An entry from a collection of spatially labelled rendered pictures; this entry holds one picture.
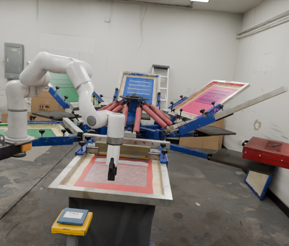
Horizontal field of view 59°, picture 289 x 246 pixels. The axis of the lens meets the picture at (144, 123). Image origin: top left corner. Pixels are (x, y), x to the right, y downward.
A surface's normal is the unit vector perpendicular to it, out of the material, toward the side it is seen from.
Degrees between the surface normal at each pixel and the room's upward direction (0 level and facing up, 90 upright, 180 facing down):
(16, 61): 90
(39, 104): 90
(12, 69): 90
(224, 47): 90
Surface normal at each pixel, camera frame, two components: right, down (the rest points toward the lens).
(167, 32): -0.02, 0.19
